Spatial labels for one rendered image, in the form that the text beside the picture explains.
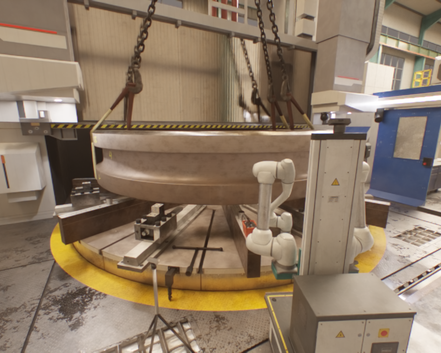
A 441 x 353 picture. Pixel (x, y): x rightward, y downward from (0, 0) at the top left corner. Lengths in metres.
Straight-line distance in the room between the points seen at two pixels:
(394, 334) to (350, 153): 1.05
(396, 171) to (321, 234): 5.56
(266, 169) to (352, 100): 4.73
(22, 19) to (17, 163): 2.32
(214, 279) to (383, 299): 1.64
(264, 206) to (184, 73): 4.49
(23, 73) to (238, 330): 3.59
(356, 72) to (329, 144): 5.66
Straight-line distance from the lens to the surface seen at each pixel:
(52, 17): 4.16
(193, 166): 2.95
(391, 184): 7.28
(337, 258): 1.91
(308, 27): 8.22
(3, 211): 5.94
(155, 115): 5.50
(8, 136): 5.65
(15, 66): 3.64
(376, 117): 7.14
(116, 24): 5.75
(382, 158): 7.30
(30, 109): 4.39
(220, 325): 2.53
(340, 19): 6.80
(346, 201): 1.75
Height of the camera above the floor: 1.82
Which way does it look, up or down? 12 degrees down
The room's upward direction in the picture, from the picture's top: straight up
